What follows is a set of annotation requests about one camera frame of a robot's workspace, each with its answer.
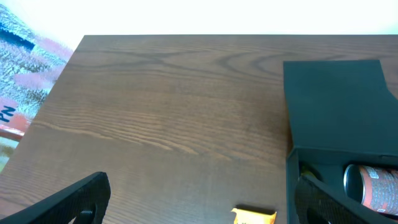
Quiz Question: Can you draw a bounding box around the yellow almond biscuit packet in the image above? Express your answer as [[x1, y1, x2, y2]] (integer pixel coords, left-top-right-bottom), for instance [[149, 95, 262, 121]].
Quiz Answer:
[[231, 208, 277, 224]]

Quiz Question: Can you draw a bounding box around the red Pringles can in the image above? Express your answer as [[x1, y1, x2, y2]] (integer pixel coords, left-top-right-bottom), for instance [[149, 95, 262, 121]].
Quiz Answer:
[[343, 164, 397, 216]]

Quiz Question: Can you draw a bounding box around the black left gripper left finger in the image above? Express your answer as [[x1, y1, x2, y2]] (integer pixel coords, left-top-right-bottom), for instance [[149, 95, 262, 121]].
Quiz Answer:
[[1, 172, 111, 224]]

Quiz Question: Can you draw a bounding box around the green yellow snack packet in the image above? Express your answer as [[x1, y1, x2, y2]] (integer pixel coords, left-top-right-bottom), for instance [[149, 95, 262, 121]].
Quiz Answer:
[[300, 166, 317, 178]]

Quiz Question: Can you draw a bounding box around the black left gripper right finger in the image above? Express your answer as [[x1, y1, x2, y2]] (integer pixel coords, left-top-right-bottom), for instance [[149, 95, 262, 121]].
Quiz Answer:
[[294, 175, 396, 224]]

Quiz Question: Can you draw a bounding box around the black box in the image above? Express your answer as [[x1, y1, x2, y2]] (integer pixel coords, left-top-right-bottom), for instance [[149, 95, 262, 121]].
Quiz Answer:
[[283, 60, 397, 223]]

